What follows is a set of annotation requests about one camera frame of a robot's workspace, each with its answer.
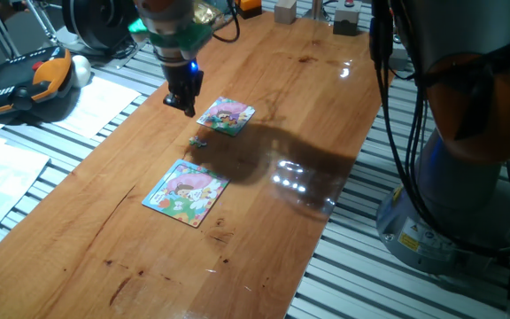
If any bystander bare hand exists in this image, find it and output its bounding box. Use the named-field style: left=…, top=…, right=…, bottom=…
left=0, top=0, right=30, bottom=13

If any grey black box red button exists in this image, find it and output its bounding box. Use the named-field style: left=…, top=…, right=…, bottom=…
left=332, top=0, right=364, bottom=37

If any orange button box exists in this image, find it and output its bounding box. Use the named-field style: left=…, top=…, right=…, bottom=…
left=236, top=0, right=264, bottom=20

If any complete butterfly puzzle card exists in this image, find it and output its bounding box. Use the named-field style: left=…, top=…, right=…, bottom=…
left=142, top=158, right=231, bottom=230

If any white paper sheet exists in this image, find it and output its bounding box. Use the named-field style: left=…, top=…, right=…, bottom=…
left=52, top=75, right=143, bottom=140
left=0, top=135, right=51, bottom=254

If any black round reel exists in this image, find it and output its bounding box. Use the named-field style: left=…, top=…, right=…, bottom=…
left=61, top=0, right=140, bottom=52

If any beige rectangular block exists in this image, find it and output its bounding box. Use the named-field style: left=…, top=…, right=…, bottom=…
left=274, top=0, right=298, bottom=26

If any glossy wooden board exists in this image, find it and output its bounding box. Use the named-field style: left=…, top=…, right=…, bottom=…
left=0, top=11, right=391, bottom=319

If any grey box green button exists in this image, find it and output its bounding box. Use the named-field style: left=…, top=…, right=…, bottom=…
left=388, top=34, right=410, bottom=72

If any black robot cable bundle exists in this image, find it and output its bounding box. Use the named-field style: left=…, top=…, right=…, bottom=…
left=367, top=0, right=510, bottom=258

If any black orange teach pendant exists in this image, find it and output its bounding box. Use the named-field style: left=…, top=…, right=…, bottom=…
left=0, top=45, right=74, bottom=119

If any aluminium frame post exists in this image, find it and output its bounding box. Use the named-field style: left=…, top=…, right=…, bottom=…
left=302, top=0, right=332, bottom=22

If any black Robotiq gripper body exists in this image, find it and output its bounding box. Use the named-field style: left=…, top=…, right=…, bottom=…
left=165, top=57, right=205, bottom=101

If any gold foil packet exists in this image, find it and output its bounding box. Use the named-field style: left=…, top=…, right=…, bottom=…
left=192, top=0, right=229, bottom=30

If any colourful jigsaw piece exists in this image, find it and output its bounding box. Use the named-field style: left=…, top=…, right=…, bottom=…
left=188, top=134, right=209, bottom=150

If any butterfly jigsaw puzzle missing piece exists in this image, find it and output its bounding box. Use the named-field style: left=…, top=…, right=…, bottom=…
left=196, top=96, right=257, bottom=137

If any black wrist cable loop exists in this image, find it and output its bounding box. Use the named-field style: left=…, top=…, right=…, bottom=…
left=212, top=0, right=242, bottom=44

